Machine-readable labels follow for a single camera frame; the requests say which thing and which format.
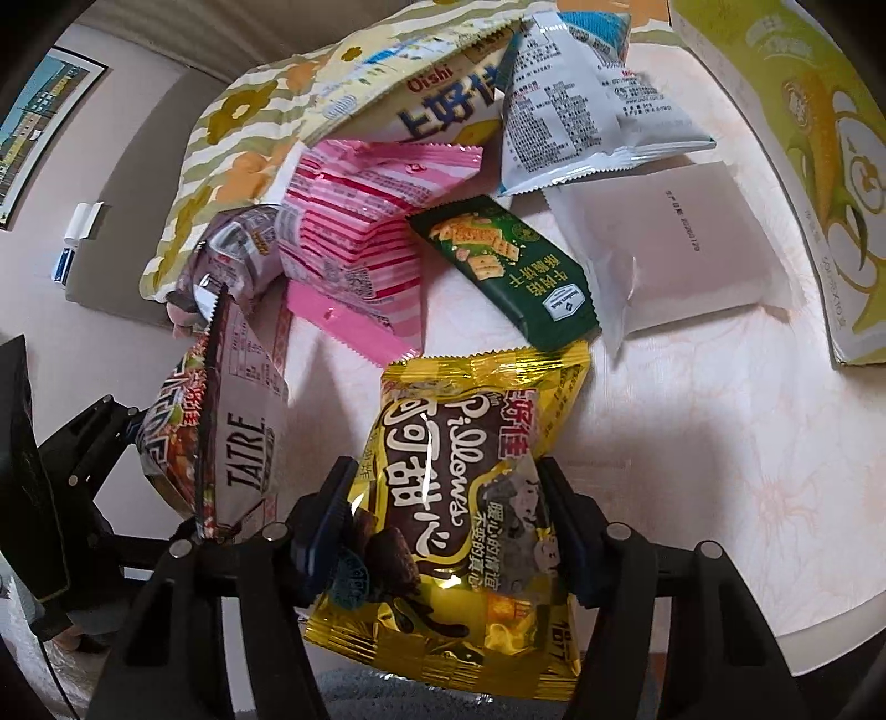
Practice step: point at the framed wall picture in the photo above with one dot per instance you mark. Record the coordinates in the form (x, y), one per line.
(41, 124)

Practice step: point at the white wall fixture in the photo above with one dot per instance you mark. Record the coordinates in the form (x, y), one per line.
(76, 235)

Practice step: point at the pink striped snack packet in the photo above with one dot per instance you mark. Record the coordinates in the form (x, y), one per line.
(353, 235)

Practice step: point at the dark green biscuit packet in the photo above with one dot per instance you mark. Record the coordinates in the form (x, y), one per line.
(512, 277)

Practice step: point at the flowered striped blanket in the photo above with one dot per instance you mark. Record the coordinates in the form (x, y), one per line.
(228, 131)

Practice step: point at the pink cloth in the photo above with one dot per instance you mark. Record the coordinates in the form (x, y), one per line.
(183, 320)

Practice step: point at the purple snack packet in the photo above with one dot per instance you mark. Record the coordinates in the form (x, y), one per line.
(242, 242)

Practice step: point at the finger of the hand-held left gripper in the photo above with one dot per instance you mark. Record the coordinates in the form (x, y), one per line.
(97, 436)
(131, 547)

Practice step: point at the yellow and white chips packet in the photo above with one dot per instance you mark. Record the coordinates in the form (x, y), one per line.
(429, 90)

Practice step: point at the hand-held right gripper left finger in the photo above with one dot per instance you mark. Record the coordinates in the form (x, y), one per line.
(331, 533)

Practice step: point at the grey upholstered panel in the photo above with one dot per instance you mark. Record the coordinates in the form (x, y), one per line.
(131, 208)

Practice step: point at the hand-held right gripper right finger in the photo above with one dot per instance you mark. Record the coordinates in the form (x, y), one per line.
(569, 540)

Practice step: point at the white and blue snack packet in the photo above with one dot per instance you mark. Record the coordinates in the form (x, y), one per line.
(567, 118)

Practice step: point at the pale pink towel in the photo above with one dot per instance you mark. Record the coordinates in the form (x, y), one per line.
(692, 450)

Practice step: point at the yellow chocolate snack packet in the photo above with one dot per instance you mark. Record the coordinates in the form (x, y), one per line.
(450, 443)

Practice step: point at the green cardboard box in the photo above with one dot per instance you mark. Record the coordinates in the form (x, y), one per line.
(817, 138)

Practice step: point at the brown and white snack packet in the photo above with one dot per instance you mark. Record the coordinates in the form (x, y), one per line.
(242, 429)

